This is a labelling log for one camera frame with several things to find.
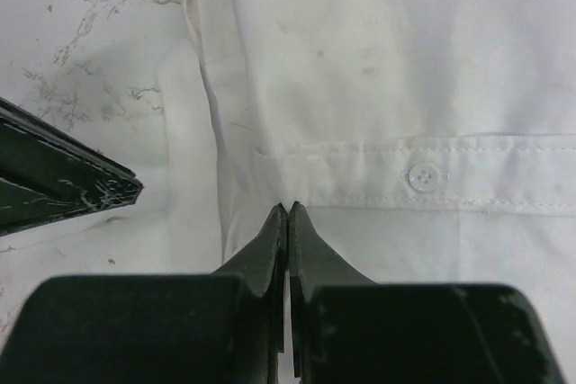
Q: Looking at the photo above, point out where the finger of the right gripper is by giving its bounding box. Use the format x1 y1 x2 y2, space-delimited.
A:
0 99 143 236

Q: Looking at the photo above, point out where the white long sleeve shirt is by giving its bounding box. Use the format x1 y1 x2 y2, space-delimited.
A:
155 0 576 295

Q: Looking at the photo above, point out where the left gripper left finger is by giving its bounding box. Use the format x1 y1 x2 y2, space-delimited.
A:
1 206 287 383

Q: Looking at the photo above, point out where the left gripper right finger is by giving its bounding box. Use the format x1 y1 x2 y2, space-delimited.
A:
287 203 564 383

